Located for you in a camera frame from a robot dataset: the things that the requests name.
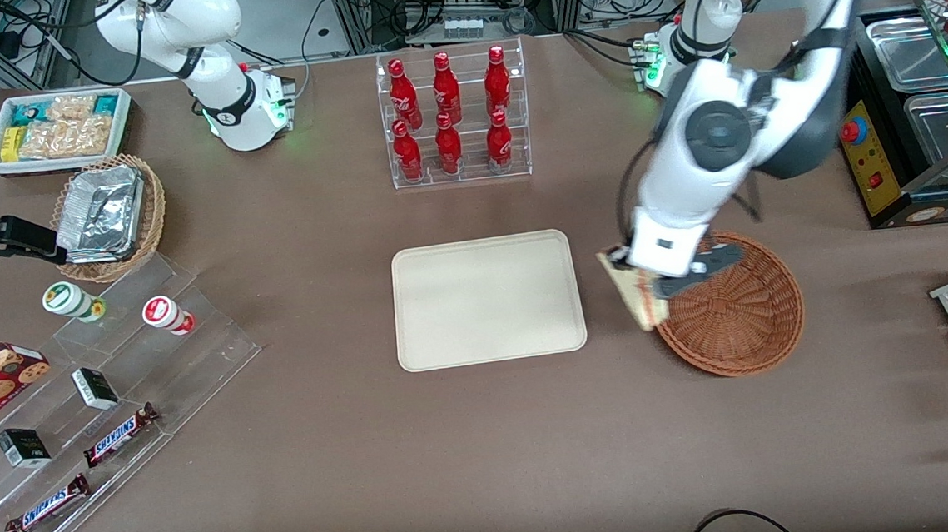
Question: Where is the clear cracker bag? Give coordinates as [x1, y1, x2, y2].
[16, 114, 115, 162]
[45, 93, 97, 123]

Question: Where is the triangle sandwich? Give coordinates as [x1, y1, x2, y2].
[596, 242, 671, 336]

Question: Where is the round brown wicker basket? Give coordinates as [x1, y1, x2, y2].
[647, 224, 809, 383]

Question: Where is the black yellow food warmer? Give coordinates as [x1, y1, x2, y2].
[829, 0, 948, 232]

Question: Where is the small black carton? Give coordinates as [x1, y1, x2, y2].
[0, 426, 53, 472]
[71, 365, 121, 413]

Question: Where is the red cola bottle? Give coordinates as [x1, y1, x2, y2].
[482, 43, 514, 120]
[386, 57, 424, 132]
[484, 108, 516, 174]
[390, 118, 425, 182]
[429, 49, 465, 127]
[433, 111, 465, 176]

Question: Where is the black looped cable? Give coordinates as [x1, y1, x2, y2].
[678, 503, 802, 532]

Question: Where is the Snickers chocolate bar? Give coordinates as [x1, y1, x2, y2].
[79, 401, 163, 470]
[1, 472, 94, 532]

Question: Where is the red lid drink bottle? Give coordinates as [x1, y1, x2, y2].
[140, 293, 196, 339]

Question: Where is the green lid drink bottle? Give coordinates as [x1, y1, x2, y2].
[41, 278, 107, 327]

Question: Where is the small tan wicker basket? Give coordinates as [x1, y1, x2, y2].
[45, 150, 172, 288]

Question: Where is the aluminium frame equipment rack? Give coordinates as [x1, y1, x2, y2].
[324, 0, 594, 57]

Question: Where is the white power strip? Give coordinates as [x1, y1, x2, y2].
[440, 15, 486, 42]

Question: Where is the cream plastic serving tray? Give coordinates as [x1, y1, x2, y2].
[389, 227, 590, 374]

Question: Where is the clear acrylic stepped display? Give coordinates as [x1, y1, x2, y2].
[0, 246, 275, 532]

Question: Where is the clear acrylic bottle rack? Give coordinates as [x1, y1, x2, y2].
[374, 36, 534, 191]

